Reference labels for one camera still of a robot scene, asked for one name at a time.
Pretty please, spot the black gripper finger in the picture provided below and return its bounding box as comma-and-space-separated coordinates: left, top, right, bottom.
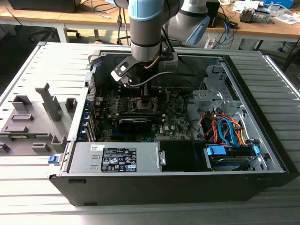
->
141, 83, 153, 106

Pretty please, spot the silver CPU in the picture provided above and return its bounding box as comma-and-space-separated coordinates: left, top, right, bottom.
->
138, 101, 153, 110

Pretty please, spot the CPU socket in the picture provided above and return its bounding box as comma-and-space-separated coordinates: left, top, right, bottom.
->
127, 93, 162, 113

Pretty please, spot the CPU cooler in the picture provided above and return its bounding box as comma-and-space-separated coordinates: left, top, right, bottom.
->
239, 6, 257, 23

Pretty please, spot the green motherboard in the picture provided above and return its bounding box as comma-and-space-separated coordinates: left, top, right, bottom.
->
93, 86, 195, 143

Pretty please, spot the black graphics card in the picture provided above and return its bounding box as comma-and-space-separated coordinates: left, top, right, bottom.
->
117, 118, 153, 135

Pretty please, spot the silver metal drive cage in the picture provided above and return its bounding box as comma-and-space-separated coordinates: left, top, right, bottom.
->
191, 64, 249, 118

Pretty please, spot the hard disk in blue carrier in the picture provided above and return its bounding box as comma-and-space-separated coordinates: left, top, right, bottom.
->
203, 143, 261, 172

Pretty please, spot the grey power supply unit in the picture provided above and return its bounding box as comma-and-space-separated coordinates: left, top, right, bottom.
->
67, 142, 162, 174

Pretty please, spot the black speaker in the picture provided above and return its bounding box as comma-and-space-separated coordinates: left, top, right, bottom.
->
207, 0, 221, 28

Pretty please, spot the black PC case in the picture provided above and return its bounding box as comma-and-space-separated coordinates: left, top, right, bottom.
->
48, 48, 293, 207

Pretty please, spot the wooden desk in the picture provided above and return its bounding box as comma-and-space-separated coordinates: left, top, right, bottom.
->
206, 0, 300, 51
0, 0, 132, 45

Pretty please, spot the grey parts rack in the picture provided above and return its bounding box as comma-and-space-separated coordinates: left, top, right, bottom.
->
0, 82, 78, 157

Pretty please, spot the black monitor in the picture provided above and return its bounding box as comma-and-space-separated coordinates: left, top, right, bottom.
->
8, 0, 78, 14

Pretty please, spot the green RAM stick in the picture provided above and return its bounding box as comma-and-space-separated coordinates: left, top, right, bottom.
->
8, 133, 51, 139

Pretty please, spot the small metal box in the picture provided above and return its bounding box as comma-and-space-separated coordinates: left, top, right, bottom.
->
254, 8, 274, 24

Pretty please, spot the blue box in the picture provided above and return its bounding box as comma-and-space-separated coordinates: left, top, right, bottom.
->
263, 0, 293, 7

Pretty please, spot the white wrist camera on bracket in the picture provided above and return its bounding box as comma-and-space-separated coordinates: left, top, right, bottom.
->
111, 57, 134, 89

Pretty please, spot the black camera cable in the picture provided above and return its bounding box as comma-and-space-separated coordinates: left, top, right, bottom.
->
128, 55, 197, 89

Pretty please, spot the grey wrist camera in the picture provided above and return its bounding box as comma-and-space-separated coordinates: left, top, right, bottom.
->
161, 52, 179, 69

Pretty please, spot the blue flat wire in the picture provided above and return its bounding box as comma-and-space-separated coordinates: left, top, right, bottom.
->
217, 118, 241, 148

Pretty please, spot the blue network cable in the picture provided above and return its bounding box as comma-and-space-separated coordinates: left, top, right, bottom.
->
222, 17, 233, 47

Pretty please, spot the orange wire bundle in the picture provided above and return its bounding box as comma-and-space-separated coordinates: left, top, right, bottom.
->
200, 112, 249, 147

